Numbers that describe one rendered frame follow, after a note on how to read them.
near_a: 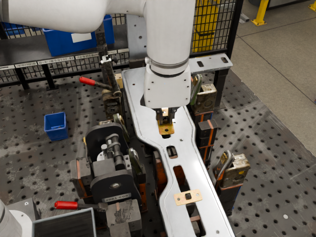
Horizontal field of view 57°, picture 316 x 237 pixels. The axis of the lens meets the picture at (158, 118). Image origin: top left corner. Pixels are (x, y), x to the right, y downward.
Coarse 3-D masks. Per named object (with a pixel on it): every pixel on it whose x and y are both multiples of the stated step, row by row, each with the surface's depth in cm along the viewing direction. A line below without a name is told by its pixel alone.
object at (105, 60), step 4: (104, 56) 101; (108, 56) 102; (116, 56) 101; (104, 60) 99; (108, 60) 99; (112, 60) 101; (116, 60) 100; (100, 64) 101; (104, 64) 100; (108, 64) 100; (108, 68) 101; (108, 72) 103; (112, 72) 103; (108, 76) 104; (112, 76) 104; (112, 80) 106; (116, 80) 110; (112, 84) 107; (116, 84) 107; (116, 88) 109
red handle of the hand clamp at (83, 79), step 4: (80, 80) 103; (84, 80) 103; (88, 80) 104; (92, 80) 105; (88, 84) 105; (92, 84) 105; (96, 84) 106; (100, 84) 107; (104, 84) 109; (104, 88) 109; (108, 88) 109; (112, 88) 110
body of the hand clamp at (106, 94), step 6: (108, 90) 113; (102, 96) 113; (108, 96) 111; (108, 102) 111; (114, 102) 112; (120, 102) 113; (108, 108) 114; (114, 108) 115; (120, 108) 115; (108, 114) 116; (120, 114) 118
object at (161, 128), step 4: (164, 116) 72; (164, 120) 71; (168, 120) 71; (164, 124) 72; (168, 124) 72; (172, 124) 72; (160, 128) 71; (164, 128) 71; (168, 128) 71; (172, 128) 71; (160, 132) 70; (164, 132) 70; (168, 132) 70; (172, 132) 70
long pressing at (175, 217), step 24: (144, 72) 129; (144, 120) 109; (192, 120) 110; (144, 144) 103; (168, 144) 102; (192, 144) 102; (168, 168) 95; (192, 168) 95; (168, 192) 89; (216, 192) 90; (168, 216) 84; (216, 216) 84
